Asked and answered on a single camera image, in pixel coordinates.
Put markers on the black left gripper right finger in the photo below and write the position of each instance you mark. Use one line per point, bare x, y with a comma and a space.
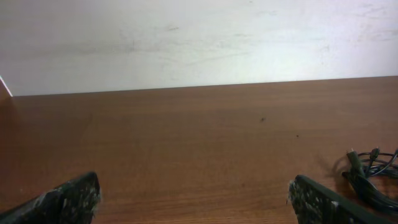
313, 203

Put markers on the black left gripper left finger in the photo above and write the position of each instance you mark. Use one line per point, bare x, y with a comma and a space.
72, 202

